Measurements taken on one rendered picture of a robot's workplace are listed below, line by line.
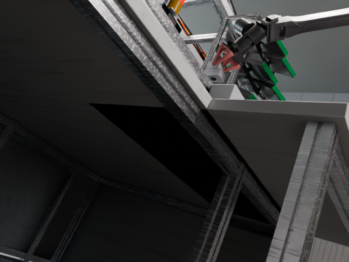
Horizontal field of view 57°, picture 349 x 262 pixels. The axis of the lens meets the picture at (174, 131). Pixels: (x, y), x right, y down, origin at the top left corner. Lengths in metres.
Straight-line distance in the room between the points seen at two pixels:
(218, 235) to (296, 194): 0.35
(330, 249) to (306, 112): 3.15
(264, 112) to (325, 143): 0.13
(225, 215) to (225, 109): 0.31
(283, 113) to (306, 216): 0.19
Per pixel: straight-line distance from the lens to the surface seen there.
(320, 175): 0.56
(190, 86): 0.64
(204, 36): 2.57
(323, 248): 3.72
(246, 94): 1.32
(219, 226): 0.85
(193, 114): 0.68
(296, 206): 0.56
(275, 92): 1.52
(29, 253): 2.62
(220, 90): 0.83
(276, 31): 1.23
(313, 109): 0.61
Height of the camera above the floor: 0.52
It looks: 20 degrees up
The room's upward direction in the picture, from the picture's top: 25 degrees clockwise
